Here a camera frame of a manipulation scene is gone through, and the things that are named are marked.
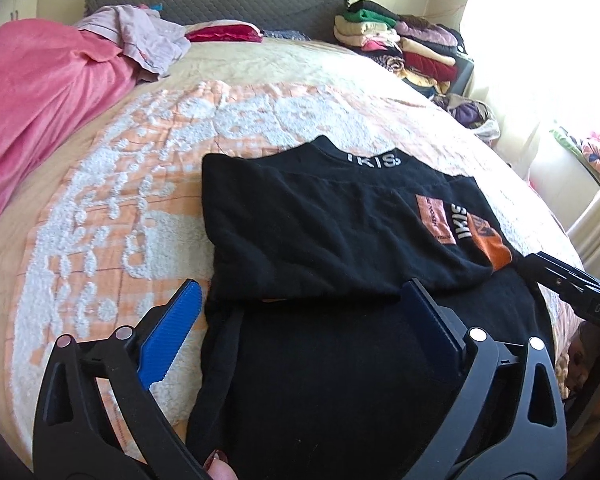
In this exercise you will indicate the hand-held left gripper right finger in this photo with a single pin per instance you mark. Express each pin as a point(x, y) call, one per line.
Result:
point(430, 330)

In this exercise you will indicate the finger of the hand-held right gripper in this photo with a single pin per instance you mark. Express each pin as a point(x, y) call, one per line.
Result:
point(560, 277)

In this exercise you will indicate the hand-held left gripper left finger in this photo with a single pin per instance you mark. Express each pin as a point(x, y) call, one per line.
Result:
point(172, 330)

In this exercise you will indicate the black sweater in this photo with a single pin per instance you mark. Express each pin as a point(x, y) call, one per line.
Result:
point(320, 230)

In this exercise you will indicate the bag of clothes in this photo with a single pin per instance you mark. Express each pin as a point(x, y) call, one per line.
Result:
point(472, 115)

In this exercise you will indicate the stack of folded clothes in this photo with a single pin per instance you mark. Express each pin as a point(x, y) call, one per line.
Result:
point(400, 45)

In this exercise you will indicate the person's left hand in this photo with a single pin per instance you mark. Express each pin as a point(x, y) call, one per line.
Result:
point(222, 467)

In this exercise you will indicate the beige fluffy blanket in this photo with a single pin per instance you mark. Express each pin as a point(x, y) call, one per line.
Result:
point(580, 360)

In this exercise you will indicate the white chair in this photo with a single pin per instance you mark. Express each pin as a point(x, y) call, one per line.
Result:
point(597, 215)

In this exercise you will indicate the floral cloth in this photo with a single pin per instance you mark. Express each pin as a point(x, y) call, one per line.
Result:
point(592, 152)

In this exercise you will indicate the peach patterned blanket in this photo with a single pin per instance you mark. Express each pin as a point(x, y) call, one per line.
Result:
point(130, 200)

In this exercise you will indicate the dark grey box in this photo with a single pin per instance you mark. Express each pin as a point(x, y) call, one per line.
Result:
point(464, 72)

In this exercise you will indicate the bright window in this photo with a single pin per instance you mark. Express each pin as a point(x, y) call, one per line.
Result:
point(530, 25)

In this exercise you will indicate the pink blanket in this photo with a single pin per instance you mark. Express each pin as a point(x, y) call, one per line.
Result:
point(35, 105)

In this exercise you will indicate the pale pink garment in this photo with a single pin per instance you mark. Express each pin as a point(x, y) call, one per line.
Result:
point(145, 40)

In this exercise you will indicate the red pillow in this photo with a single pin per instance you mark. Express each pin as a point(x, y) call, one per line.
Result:
point(225, 32)

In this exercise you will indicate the dark patterned cloth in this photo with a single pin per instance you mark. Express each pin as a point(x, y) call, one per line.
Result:
point(285, 35)

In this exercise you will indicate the teal cloth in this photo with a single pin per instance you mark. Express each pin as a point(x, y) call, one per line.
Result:
point(153, 6)

